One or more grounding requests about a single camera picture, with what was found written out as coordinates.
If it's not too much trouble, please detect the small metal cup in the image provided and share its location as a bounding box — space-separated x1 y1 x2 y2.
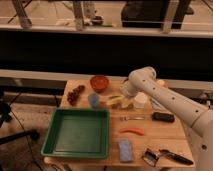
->
111 102 121 109

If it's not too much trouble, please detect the metal fork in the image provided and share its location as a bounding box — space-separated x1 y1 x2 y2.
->
120 116 145 121

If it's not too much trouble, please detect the bunch of red grapes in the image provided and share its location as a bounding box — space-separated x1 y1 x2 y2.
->
67 85 85 106

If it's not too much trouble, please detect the yellow banana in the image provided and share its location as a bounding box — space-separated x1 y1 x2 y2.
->
106 95 133 109

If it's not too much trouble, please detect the blue sponge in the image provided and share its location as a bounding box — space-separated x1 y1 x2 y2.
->
118 139 133 163

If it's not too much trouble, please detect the black rectangular case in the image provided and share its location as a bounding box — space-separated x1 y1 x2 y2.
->
152 112 175 123

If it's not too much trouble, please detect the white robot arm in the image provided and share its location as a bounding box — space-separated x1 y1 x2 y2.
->
121 67 213 171

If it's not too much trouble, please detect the blue plastic cup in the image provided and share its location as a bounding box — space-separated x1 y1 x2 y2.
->
88 93 100 108

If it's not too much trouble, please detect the green plastic tray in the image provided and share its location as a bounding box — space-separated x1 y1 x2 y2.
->
41 108 110 159

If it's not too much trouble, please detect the metal spatula black handle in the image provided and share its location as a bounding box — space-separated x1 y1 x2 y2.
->
142 148 194 167

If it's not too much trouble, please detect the red bowl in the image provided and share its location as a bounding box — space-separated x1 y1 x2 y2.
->
90 75 109 93

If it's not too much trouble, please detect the white paper cup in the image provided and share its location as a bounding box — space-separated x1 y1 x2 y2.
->
133 92 148 109

